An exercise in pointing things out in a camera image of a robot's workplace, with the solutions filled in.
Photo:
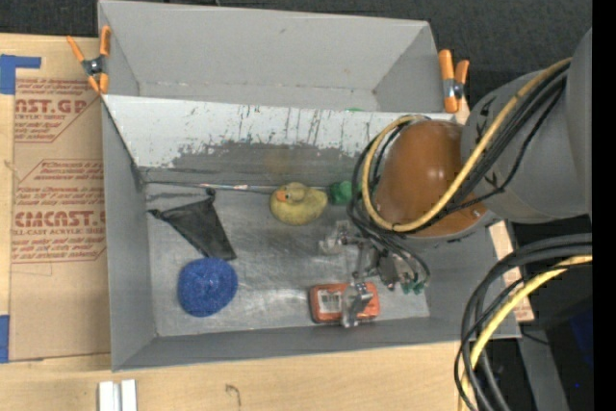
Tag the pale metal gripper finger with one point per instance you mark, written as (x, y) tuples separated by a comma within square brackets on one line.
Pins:
[(356, 303), (335, 241)]

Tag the green toy lump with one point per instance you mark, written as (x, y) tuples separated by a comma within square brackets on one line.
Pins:
[(341, 193)]

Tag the blue round scrubber sponge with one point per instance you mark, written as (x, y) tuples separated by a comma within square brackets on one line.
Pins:
[(207, 288)]

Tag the black cloth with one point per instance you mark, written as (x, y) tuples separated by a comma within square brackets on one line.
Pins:
[(202, 226)]

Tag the small green thing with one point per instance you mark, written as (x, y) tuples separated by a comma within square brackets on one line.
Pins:
[(355, 110)]

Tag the grey metal bin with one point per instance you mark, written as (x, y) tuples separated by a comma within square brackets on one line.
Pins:
[(269, 250)]

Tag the brown cardboard board red print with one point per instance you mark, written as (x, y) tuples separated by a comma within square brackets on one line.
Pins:
[(53, 207)]

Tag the yellow rubber duck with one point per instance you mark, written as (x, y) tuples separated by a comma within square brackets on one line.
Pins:
[(298, 207)]

